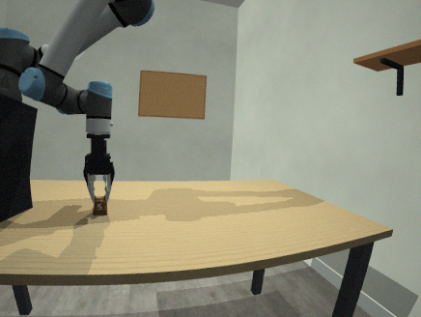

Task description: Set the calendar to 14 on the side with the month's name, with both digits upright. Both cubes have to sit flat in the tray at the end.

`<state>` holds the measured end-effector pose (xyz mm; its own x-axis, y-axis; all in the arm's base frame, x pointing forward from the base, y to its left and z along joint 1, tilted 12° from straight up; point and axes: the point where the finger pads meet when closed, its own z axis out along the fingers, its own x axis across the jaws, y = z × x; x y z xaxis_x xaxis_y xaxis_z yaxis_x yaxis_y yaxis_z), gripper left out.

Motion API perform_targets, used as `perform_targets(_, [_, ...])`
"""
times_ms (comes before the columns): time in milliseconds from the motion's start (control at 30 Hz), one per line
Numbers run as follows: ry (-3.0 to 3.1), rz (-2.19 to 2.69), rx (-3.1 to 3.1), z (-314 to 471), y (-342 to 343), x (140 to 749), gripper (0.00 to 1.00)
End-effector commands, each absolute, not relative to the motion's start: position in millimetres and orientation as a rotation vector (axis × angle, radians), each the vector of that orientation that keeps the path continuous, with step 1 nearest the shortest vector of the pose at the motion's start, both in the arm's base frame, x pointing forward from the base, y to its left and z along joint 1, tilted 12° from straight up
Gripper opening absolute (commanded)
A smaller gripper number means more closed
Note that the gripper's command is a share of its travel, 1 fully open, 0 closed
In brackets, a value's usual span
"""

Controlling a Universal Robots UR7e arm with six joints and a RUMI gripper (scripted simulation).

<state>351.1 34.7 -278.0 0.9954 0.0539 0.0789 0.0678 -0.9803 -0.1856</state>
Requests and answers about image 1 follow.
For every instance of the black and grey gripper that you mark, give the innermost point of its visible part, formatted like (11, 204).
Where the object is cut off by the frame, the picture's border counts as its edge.
(97, 164)

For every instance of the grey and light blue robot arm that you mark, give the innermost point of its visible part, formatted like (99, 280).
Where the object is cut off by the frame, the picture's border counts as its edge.
(88, 20)

